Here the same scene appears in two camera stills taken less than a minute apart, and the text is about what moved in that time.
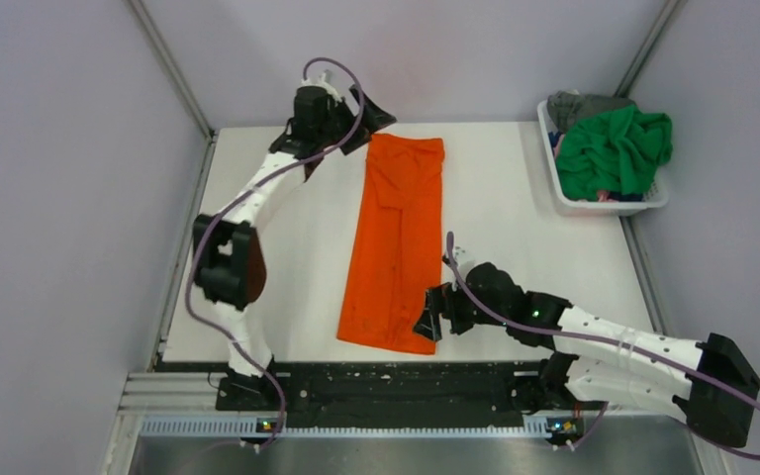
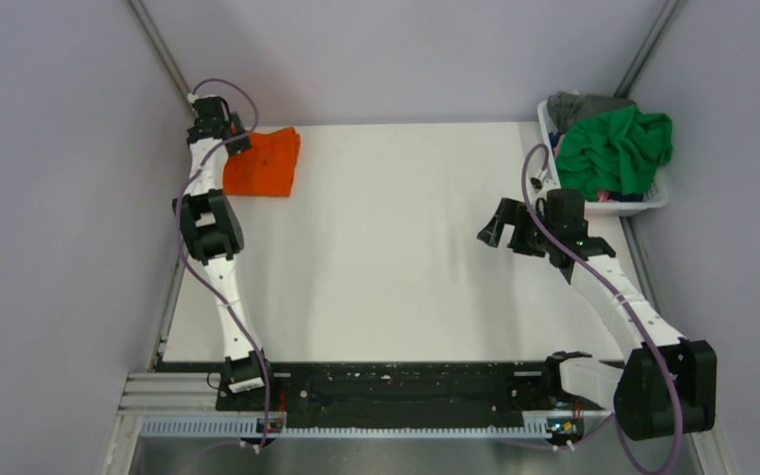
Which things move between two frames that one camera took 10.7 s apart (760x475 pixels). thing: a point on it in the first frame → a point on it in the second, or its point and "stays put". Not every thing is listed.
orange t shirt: [396, 253] → [266, 168]
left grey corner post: [172, 68] stays put
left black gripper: [372, 118] → [238, 146]
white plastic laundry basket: [655, 196] stays put
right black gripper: [441, 299] → [510, 212]
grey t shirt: [565, 107] stays put
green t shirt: [620, 149] stays put
